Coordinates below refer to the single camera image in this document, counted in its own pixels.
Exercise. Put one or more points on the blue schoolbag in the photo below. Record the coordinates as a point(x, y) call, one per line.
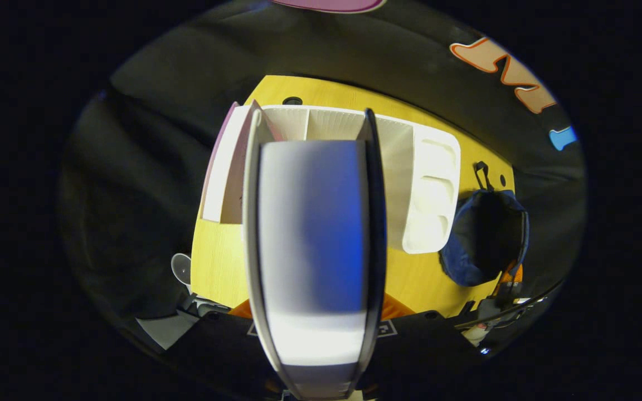
point(485, 239)

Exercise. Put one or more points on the pink book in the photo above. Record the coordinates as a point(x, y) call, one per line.
point(223, 167)

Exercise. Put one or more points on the black backdrop cloth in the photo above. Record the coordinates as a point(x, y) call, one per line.
point(187, 67)

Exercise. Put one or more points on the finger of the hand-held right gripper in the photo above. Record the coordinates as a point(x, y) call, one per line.
point(509, 278)

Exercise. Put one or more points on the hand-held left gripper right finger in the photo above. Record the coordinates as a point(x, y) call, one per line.
point(416, 351)

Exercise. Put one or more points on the grey round object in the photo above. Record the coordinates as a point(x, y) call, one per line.
point(181, 267)

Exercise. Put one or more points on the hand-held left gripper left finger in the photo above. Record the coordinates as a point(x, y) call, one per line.
point(220, 356)

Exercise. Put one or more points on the white and black book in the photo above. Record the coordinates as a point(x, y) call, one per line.
point(312, 234)

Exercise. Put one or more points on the white plastic bookshelf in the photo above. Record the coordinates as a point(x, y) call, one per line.
point(432, 189)

